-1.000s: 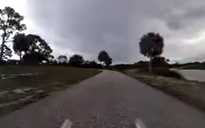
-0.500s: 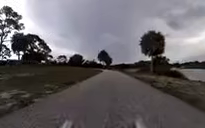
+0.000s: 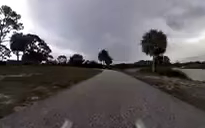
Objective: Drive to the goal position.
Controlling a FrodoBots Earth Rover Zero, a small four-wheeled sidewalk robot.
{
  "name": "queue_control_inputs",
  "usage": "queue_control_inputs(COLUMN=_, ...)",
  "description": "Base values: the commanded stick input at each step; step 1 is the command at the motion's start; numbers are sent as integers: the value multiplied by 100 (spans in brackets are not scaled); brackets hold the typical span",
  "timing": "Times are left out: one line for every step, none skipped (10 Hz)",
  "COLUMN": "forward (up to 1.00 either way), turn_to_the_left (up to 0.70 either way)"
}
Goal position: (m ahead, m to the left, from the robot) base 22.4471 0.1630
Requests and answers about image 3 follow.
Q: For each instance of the small dark tree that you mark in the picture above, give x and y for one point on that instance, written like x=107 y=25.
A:
x=105 y=57

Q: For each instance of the distant row of trees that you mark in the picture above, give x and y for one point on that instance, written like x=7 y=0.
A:
x=73 y=60

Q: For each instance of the grey asphalt path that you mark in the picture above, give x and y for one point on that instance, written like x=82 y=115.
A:
x=110 y=96

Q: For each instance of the palm tree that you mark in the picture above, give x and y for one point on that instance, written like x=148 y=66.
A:
x=153 y=43

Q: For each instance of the low dark bush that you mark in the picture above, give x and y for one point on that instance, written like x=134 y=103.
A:
x=168 y=72

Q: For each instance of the dark broad tree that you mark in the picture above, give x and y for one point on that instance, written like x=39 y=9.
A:
x=31 y=48

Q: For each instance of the dry grass field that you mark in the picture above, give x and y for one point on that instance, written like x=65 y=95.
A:
x=30 y=83

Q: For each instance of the grass verge with sand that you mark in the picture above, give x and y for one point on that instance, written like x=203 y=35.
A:
x=183 y=88

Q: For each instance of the pale water pond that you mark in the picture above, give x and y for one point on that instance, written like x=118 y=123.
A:
x=200 y=74

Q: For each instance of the tall bare pine tree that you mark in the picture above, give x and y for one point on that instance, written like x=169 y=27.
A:
x=3 y=23

